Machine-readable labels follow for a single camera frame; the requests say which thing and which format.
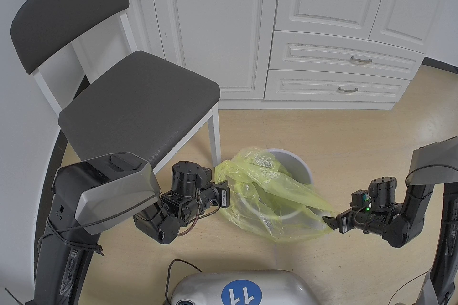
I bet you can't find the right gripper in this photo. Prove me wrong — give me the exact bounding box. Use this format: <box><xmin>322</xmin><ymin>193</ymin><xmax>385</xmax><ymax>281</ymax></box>
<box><xmin>322</xmin><ymin>207</ymin><xmax>375</xmax><ymax>235</ymax></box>

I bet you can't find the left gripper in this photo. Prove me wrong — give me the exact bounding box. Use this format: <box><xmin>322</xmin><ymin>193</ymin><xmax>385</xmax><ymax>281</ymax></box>
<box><xmin>195</xmin><ymin>180</ymin><xmax>230</xmax><ymax>212</ymax></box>

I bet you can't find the yellow plastic bag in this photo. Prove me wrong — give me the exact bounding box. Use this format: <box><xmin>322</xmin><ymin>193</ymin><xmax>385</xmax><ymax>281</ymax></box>
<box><xmin>214</xmin><ymin>146</ymin><xmax>338</xmax><ymax>243</ymax></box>

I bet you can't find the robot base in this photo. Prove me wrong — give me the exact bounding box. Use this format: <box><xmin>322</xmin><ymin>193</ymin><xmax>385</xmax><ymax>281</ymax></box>
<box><xmin>172</xmin><ymin>269</ymin><xmax>321</xmax><ymax>305</ymax></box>

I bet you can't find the white trash bin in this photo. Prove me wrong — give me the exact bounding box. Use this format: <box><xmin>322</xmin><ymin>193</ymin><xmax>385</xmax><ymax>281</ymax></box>
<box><xmin>236</xmin><ymin>149</ymin><xmax>315</xmax><ymax>229</ymax></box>

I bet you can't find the dark grey white-framed chair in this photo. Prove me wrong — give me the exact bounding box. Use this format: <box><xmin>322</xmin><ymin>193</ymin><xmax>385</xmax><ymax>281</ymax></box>
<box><xmin>10</xmin><ymin>0</ymin><xmax>222</xmax><ymax>175</ymax></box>

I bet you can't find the white wardrobe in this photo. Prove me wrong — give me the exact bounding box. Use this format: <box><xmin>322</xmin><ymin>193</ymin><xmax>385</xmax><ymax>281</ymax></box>
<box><xmin>44</xmin><ymin>0</ymin><xmax>449</xmax><ymax>112</ymax></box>

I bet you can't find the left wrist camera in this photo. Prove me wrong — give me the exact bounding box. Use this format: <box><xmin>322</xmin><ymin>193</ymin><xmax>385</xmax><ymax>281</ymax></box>
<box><xmin>200</xmin><ymin>168</ymin><xmax>216</xmax><ymax>187</ymax></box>

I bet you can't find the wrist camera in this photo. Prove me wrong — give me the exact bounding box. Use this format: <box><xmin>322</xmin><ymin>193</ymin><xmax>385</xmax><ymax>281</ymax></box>
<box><xmin>350</xmin><ymin>190</ymin><xmax>371</xmax><ymax>208</ymax></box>
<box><xmin>200</xmin><ymin>168</ymin><xmax>216</xmax><ymax>187</ymax></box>

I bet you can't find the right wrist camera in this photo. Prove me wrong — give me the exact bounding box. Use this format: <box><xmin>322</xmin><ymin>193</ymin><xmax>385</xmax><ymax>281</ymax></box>
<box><xmin>350</xmin><ymin>190</ymin><xmax>371</xmax><ymax>208</ymax></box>

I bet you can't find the black cable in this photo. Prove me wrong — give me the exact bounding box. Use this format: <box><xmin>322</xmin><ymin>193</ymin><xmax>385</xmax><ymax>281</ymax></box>
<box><xmin>165</xmin><ymin>259</ymin><xmax>204</xmax><ymax>305</ymax></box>

